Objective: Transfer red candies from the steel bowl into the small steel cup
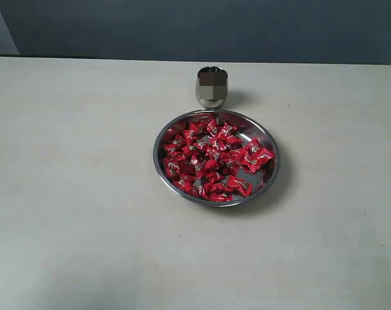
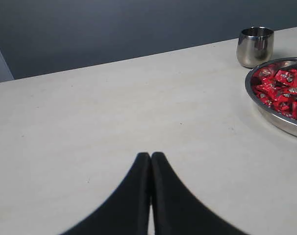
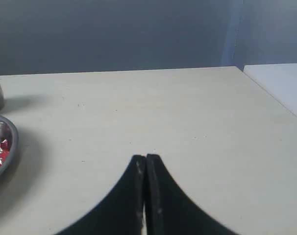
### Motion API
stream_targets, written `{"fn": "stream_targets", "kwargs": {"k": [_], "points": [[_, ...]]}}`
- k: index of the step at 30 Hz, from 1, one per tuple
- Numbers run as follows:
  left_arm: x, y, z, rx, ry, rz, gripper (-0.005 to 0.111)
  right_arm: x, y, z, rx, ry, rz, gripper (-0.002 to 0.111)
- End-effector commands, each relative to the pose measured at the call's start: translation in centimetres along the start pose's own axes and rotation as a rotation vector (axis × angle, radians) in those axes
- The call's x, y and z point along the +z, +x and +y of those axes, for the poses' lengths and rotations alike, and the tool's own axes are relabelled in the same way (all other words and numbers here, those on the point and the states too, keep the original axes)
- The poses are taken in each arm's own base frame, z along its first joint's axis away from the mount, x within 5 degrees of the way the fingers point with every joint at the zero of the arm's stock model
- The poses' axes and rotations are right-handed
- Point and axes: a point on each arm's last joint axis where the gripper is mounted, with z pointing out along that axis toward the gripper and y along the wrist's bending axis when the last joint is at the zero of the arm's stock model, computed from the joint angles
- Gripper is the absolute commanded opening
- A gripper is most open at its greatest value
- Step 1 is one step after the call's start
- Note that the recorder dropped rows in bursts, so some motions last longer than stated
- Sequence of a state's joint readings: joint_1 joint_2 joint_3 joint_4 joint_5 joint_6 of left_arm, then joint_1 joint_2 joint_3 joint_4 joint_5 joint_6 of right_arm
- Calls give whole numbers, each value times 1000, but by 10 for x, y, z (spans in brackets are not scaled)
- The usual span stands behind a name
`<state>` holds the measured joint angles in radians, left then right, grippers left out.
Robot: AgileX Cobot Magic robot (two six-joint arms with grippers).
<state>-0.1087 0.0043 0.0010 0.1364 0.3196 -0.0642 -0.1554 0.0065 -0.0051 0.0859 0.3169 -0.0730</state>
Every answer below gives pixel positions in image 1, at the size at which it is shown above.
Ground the stainless steel cup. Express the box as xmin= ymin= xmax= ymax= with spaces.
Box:
xmin=195 ymin=66 xmax=228 ymax=109

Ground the round stainless steel plate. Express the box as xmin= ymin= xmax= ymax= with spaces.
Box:
xmin=153 ymin=108 xmax=281 ymax=208

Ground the red candy right upper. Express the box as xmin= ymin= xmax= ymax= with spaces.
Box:
xmin=245 ymin=138 xmax=262 ymax=157

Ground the red candy right lower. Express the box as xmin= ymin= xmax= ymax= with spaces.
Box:
xmin=245 ymin=149 xmax=274 ymax=173

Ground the red candy bottom centre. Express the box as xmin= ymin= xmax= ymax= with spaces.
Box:
xmin=208 ymin=192 xmax=233 ymax=202

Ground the red candy upper left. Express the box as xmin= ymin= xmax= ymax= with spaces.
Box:
xmin=182 ymin=129 xmax=199 ymax=145

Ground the red candy bottom right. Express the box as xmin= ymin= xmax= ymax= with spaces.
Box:
xmin=226 ymin=174 xmax=252 ymax=197

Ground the red candy left side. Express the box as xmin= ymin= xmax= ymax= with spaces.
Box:
xmin=164 ymin=158 xmax=181 ymax=180

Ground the red candy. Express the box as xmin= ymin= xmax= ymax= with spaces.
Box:
xmin=208 ymin=192 xmax=233 ymax=202
xmin=226 ymin=174 xmax=252 ymax=197
xmin=206 ymin=119 xmax=221 ymax=137
xmin=182 ymin=129 xmax=199 ymax=145
xmin=164 ymin=158 xmax=181 ymax=180
xmin=245 ymin=138 xmax=262 ymax=157
xmin=245 ymin=149 xmax=274 ymax=173

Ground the red candy top centre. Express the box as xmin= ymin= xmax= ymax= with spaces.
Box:
xmin=206 ymin=119 xmax=221 ymax=137

